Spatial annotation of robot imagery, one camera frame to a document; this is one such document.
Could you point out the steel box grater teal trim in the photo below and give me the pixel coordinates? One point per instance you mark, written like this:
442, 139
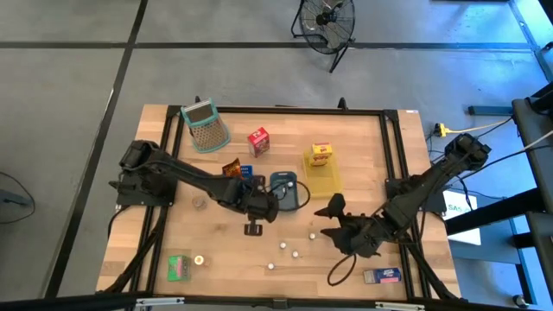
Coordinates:
207, 129

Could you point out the black aluminium table frame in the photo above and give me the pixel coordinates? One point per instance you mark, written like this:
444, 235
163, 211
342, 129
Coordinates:
302, 110

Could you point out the small beige round cap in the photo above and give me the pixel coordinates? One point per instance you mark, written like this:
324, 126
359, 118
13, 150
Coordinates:
199, 260

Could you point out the yellow plastic bin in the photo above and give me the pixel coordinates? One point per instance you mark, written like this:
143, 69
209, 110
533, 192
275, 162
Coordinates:
326, 181

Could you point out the red Froot Loops cereal box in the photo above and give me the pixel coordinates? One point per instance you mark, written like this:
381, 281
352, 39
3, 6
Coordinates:
258, 142

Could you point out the black table-level camera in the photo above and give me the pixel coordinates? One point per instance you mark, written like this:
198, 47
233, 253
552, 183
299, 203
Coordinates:
280, 303

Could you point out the white sign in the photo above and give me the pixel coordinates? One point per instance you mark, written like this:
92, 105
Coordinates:
464, 224

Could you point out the yellow Corn Pops cereal box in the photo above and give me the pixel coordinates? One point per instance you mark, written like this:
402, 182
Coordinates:
320, 151

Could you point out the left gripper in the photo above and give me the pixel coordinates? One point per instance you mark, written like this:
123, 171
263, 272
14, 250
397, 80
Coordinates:
259, 207

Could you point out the black floor fan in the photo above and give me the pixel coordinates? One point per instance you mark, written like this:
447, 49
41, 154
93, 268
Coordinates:
327, 26

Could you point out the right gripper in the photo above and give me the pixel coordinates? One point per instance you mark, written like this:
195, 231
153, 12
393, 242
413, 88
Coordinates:
360, 235

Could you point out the blue slotted plastic basket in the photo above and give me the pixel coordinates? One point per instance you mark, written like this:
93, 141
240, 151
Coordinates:
246, 172

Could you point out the dark neighbouring workbench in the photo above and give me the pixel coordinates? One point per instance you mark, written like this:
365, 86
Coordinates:
535, 142

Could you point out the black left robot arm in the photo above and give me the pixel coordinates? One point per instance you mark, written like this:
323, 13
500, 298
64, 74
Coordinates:
186, 173

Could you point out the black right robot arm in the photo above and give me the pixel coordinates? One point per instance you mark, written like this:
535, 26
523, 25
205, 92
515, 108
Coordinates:
432, 185

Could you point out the blue-label dropper bottle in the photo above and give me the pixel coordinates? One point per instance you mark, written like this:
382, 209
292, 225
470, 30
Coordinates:
282, 245

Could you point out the black steel beam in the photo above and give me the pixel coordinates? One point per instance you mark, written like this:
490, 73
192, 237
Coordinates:
497, 211

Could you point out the white frame bracket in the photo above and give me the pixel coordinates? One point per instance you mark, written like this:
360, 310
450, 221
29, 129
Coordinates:
399, 306
160, 301

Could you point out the brown taco seasoning packet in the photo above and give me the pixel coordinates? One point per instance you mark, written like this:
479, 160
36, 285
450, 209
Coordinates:
233, 169

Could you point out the grey floor object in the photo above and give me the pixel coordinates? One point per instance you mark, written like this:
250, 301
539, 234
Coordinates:
10, 197

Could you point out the teal plastic bin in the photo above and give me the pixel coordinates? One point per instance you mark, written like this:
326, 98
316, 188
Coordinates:
288, 199

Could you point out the green Apple Jacks cereal box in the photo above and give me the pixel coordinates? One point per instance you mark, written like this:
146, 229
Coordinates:
179, 268

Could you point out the blue Frosted Flakes cereal box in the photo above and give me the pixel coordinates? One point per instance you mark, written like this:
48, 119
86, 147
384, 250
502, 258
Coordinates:
384, 275

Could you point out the caster wheel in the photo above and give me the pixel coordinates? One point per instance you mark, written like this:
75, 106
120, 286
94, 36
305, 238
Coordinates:
520, 300

